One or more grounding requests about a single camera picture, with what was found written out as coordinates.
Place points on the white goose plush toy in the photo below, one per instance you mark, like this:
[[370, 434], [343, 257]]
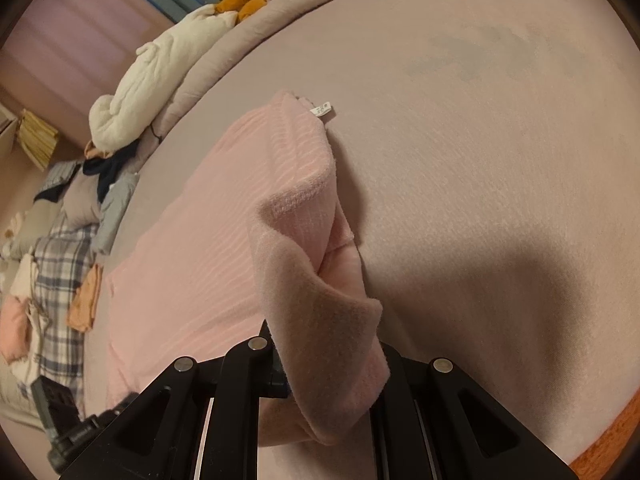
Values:
[[150, 90]]

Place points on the grey duvet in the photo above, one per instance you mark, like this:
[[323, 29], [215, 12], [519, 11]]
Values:
[[225, 60]]

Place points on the sheer pink curtain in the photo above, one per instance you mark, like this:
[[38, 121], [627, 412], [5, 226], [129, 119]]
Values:
[[65, 35]]

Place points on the orange printed folded garment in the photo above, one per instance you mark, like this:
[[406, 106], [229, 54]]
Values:
[[85, 300]]

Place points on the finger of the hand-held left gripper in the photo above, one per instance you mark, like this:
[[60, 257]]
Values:
[[55, 405]]

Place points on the grey pillow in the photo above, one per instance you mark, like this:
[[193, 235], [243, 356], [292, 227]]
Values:
[[35, 225]]

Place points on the pinkish grey bed sheet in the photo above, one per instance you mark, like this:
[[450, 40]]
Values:
[[475, 160]]

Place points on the beige pink cloth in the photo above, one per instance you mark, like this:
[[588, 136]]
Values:
[[92, 150]]

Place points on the grey-blue folded garment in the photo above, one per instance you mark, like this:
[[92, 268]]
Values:
[[112, 215]]

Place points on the pink striped sweater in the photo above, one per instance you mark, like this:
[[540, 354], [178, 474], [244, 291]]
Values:
[[200, 260]]

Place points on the plaid folded cloth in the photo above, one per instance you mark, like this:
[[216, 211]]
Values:
[[62, 175]]

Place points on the plaid quilt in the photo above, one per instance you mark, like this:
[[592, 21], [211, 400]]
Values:
[[55, 270]]

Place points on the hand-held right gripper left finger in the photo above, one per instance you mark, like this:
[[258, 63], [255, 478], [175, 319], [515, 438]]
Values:
[[255, 360]]

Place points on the dark navy garment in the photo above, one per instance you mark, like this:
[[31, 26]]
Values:
[[107, 170]]

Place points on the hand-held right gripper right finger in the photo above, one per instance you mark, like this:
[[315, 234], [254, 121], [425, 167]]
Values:
[[400, 385]]

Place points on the yellow striped curtain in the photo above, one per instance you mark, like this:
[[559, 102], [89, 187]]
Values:
[[37, 137]]

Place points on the pink folded blanket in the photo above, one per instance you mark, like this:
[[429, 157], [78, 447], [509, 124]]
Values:
[[12, 325]]

